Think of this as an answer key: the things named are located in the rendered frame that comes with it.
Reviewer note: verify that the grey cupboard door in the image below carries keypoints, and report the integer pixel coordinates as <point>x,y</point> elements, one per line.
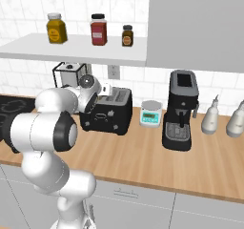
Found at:
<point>19,204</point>
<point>206,222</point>
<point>130,217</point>

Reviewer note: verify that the grey toaster lever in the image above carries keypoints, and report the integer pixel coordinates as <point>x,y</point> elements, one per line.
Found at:
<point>111,113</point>

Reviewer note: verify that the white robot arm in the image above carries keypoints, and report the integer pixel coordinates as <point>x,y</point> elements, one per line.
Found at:
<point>38,128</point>

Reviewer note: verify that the black toaster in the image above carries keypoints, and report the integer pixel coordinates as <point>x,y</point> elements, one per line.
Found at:
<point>108,120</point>

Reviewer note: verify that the white kitchen scale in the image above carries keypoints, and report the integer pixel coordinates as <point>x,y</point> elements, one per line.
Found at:
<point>151,113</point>

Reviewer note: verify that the white box in black frame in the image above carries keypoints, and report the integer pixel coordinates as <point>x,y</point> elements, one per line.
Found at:
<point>68,75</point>

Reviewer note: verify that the white wall shelf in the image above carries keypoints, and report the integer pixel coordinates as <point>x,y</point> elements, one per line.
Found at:
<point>79,50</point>

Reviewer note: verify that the white bottle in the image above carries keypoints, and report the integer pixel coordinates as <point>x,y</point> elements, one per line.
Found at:
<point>210,120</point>
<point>235,123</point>

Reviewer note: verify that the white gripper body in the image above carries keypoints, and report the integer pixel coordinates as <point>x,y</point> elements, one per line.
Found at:
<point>106,89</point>

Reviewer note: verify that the black coffee machine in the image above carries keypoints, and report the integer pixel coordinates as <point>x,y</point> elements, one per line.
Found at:
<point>181,105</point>

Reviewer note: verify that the grey wall cupboard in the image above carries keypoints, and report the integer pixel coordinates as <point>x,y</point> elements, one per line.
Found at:
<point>197,26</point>

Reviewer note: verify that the black hob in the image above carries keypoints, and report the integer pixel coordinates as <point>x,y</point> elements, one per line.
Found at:
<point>14,107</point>

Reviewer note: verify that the red jar black lid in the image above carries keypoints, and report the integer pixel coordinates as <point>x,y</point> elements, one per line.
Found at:
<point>98,32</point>

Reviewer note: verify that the white wall socket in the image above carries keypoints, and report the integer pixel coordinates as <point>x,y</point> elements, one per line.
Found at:
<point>113,72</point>

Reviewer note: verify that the yellow jar white lid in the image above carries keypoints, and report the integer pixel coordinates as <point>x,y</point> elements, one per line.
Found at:
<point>56,31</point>

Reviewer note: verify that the small brown jar black lid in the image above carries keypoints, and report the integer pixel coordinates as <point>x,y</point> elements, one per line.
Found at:
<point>127,37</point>

